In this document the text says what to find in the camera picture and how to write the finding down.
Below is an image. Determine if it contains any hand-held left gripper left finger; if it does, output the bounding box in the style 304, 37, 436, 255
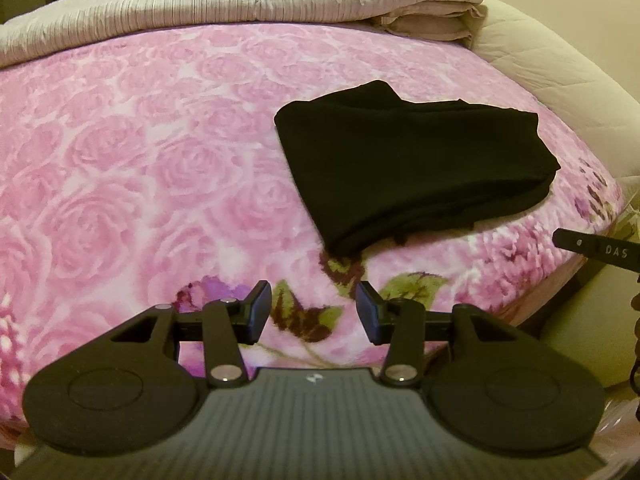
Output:
107, 280, 273, 389

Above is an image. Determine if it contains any black garment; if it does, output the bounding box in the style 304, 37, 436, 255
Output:
273, 80, 562, 257

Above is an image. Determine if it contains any beige folded blanket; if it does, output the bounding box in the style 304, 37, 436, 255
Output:
369, 0, 489, 52

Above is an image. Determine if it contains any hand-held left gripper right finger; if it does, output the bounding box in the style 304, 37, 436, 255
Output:
356, 280, 527, 389

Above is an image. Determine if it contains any pink rose print blanket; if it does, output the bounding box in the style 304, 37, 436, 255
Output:
0, 22, 627, 442

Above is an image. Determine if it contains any grey ribbed quilt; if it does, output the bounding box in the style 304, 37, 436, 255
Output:
0, 0, 489, 69

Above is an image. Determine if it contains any beige quilted mattress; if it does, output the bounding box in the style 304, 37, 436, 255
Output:
472, 0, 640, 182

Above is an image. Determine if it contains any black coiled cable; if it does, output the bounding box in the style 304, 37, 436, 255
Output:
628, 275, 640, 395

